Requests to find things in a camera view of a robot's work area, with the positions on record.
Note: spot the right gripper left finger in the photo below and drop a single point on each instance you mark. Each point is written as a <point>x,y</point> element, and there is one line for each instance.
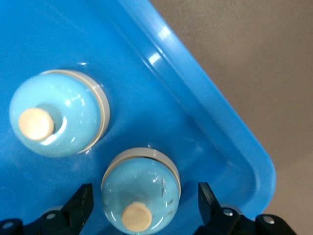
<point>78,208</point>

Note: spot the blue plastic tray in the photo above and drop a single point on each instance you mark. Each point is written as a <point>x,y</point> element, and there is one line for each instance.
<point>73,36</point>

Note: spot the brown table mat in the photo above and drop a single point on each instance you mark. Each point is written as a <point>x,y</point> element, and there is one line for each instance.
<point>269,73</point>

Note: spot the light blue call bell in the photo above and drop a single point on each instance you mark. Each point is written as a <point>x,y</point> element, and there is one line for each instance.
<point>68,98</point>
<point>137,181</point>

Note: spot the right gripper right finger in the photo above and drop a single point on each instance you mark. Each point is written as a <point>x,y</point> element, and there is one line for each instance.
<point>210,210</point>

